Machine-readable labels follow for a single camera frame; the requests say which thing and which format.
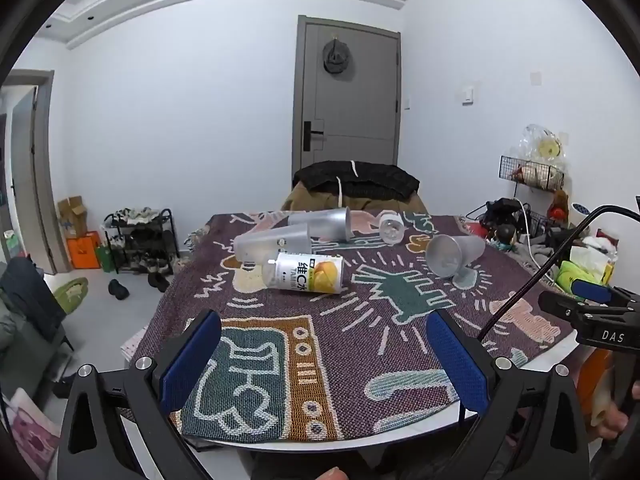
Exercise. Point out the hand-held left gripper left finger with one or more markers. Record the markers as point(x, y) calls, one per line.
point(192, 360)

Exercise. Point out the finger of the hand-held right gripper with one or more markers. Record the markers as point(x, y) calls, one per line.
point(590, 290)
point(560, 305)

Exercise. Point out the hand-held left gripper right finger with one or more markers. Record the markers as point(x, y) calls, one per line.
point(457, 365)

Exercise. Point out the grey translucent plastic cup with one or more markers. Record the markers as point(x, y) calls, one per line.
point(325, 223)
point(452, 256)

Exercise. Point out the frosted clear plastic cup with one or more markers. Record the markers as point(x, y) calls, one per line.
point(272, 249)

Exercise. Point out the small clear plastic cup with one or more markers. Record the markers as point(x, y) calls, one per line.
point(391, 228)

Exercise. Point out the person's right hand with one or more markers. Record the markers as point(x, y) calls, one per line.
point(609, 417)

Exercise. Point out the person's left hand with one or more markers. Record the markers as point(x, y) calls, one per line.
point(332, 474)

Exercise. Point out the tissue box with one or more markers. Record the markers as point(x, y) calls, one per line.
point(590, 260)

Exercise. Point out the black shoe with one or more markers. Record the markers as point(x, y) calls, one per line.
point(118, 290)
point(160, 281)

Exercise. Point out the round head doll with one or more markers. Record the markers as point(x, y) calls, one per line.
point(506, 236)

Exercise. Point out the brown plush toy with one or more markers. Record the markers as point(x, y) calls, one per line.
point(559, 205)

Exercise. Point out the black bag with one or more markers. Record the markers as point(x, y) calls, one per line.
point(502, 215)

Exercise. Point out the printed woven blanket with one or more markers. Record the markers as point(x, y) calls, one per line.
point(350, 360)

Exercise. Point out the black shoe rack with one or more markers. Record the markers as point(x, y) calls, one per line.
point(142, 240)

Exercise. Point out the green paper bag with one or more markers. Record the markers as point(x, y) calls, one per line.
point(105, 258)

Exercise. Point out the green slipper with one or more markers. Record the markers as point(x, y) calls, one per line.
point(70, 294)

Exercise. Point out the yellow label drink bottle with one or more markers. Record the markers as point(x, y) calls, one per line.
point(305, 273)

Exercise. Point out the clear plastic bag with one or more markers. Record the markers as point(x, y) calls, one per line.
point(542, 145)

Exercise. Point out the orange box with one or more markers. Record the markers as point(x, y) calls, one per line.
point(84, 252)

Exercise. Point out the pink patterned bag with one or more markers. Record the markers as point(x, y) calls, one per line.
point(35, 432)

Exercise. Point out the dark clothes pile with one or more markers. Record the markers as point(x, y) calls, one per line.
point(25, 300)

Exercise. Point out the cardboard box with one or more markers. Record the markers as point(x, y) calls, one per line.
point(72, 217)

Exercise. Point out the brown chair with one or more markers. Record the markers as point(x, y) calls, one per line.
point(300, 200)

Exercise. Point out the black jacket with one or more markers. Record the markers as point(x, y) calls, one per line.
point(370, 179)

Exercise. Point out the grey room door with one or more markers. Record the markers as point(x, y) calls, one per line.
point(350, 100)

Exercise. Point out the grey hat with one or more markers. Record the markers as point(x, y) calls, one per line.
point(336, 56)

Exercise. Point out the white light switch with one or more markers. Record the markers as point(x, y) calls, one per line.
point(467, 96)

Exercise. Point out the grey door frame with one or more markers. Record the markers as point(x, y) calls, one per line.
point(35, 170)

